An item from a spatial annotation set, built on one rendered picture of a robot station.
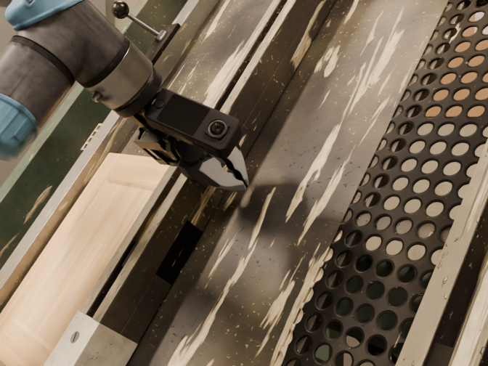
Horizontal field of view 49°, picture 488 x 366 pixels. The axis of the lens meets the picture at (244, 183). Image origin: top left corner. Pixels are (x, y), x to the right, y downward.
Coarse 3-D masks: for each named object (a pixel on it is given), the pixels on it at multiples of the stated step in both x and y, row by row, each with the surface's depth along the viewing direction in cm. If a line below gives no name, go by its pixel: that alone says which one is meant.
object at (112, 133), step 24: (192, 0) 122; (216, 0) 123; (192, 24) 119; (168, 48) 115; (168, 72) 116; (120, 120) 109; (96, 144) 108; (120, 144) 110; (72, 168) 108; (96, 168) 107; (72, 192) 104; (48, 216) 102; (24, 240) 102; (48, 240) 102; (24, 264) 99; (0, 288) 97; (0, 312) 97
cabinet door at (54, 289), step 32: (128, 160) 100; (96, 192) 101; (128, 192) 94; (64, 224) 101; (96, 224) 94; (128, 224) 88; (64, 256) 95; (96, 256) 88; (32, 288) 94; (64, 288) 89; (0, 320) 95; (32, 320) 89; (64, 320) 83; (0, 352) 88; (32, 352) 83
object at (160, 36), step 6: (114, 6) 114; (120, 6) 114; (126, 6) 115; (114, 12) 114; (120, 12) 114; (126, 12) 115; (120, 18) 115; (132, 18) 115; (138, 24) 116; (144, 24) 116; (150, 30) 116; (162, 30) 116; (156, 36) 116; (162, 36) 116
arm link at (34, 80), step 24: (24, 48) 54; (0, 72) 53; (24, 72) 53; (48, 72) 54; (0, 96) 52; (24, 96) 53; (48, 96) 55; (0, 120) 52; (24, 120) 53; (0, 144) 52; (24, 144) 55
